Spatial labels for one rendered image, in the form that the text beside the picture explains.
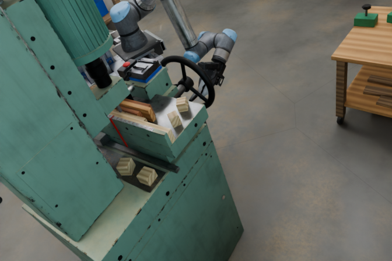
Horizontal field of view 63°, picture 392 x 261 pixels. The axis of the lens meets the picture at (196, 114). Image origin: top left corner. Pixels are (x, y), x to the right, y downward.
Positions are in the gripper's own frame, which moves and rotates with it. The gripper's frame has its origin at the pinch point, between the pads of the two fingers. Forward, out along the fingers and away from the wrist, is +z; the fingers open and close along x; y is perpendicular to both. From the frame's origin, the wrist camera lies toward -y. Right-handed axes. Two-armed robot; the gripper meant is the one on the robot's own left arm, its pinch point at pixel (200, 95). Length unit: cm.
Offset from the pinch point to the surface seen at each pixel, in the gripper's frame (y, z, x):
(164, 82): -28.0, 5.2, -1.3
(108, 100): -52, 21, -5
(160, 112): -33.8, 17.5, -10.9
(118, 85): -51, 16, -4
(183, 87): -16.0, 2.0, -1.4
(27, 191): -70, 51, -14
